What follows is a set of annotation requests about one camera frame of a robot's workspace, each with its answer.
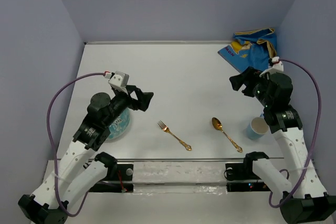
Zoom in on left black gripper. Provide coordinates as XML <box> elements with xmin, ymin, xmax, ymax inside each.
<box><xmin>104</xmin><ymin>84</ymin><xmax>153</xmax><ymax>126</ymax></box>

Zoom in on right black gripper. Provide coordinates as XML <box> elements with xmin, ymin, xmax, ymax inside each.
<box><xmin>229</xmin><ymin>66</ymin><xmax>273</xmax><ymax>108</ymax></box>

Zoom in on blue cartoon placemat cloth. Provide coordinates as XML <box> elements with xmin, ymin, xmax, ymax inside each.
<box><xmin>218</xmin><ymin>28</ymin><xmax>277</xmax><ymax>72</ymax></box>

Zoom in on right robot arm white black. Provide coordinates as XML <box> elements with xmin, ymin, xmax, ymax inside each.
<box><xmin>227</xmin><ymin>67</ymin><xmax>335</xmax><ymax>223</ymax></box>

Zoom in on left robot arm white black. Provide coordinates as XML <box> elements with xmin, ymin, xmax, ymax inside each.
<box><xmin>18</xmin><ymin>85</ymin><xmax>154</xmax><ymax>223</ymax></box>

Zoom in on red and blue ceramic plate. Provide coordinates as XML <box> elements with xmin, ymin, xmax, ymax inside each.
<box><xmin>107</xmin><ymin>109</ymin><xmax>131</xmax><ymax>141</ymax></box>

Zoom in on gold fork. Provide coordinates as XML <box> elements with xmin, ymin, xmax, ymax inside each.
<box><xmin>157</xmin><ymin>121</ymin><xmax>192</xmax><ymax>151</ymax></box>

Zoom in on blue paper cup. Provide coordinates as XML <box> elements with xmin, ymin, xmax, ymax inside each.
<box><xmin>246</xmin><ymin>117</ymin><xmax>269</xmax><ymax>140</ymax></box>

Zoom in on gold spoon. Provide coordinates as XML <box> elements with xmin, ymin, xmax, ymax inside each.
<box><xmin>212</xmin><ymin>117</ymin><xmax>243</xmax><ymax>153</ymax></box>

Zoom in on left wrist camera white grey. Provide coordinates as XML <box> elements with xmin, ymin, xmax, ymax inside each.
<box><xmin>108</xmin><ymin>71</ymin><xmax>129</xmax><ymax>89</ymax></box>

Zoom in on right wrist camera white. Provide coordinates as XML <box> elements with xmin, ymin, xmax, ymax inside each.
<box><xmin>259</xmin><ymin>57</ymin><xmax>284</xmax><ymax>77</ymax></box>

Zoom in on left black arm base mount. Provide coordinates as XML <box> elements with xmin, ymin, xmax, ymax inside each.
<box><xmin>89</xmin><ymin>163</ymin><xmax>134</xmax><ymax>193</ymax></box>

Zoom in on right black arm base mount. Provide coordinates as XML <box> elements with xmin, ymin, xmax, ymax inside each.
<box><xmin>223</xmin><ymin>163</ymin><xmax>270</xmax><ymax>193</ymax></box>

